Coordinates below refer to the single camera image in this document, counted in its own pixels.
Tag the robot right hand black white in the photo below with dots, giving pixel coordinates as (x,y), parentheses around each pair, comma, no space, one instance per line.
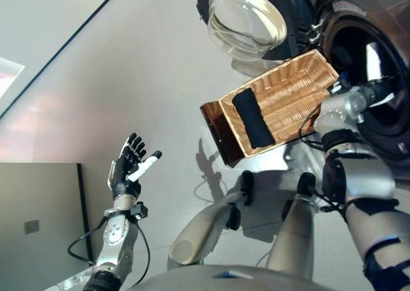
(381,87)

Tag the robot left hand black white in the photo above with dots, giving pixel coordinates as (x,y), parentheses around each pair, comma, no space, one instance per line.
(123,169)

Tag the black garment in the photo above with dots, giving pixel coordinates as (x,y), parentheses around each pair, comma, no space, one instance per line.
(253,121)

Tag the robot right arm silver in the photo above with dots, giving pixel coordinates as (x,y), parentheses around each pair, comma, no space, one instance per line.
(365,182)

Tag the robot left arm silver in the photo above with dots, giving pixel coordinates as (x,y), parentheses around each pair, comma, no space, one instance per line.
(115,236)

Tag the dark grey washing machine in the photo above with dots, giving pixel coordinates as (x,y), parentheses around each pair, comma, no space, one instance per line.
(394,31)

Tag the round glass washing machine door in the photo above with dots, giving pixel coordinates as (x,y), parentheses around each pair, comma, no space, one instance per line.
(250,15)

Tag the large wicker laundry basket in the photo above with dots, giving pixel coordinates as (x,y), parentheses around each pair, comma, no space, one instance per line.
(288,95)

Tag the grey cabinet box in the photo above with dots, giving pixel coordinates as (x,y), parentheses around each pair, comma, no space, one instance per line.
(38,223)

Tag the robot left leg silver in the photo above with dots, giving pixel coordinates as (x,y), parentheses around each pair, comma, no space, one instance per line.
(201,233)

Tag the robot leg silver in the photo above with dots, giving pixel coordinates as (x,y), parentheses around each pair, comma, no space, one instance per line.
(294,233)
(201,233)

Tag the brown glossy wooden stool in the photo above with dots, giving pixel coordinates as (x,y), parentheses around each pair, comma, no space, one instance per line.
(221,134)

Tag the robot torso grey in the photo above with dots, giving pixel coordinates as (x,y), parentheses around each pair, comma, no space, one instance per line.
(243,278)

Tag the robot right leg silver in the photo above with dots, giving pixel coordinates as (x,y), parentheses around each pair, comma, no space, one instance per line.
(294,233)

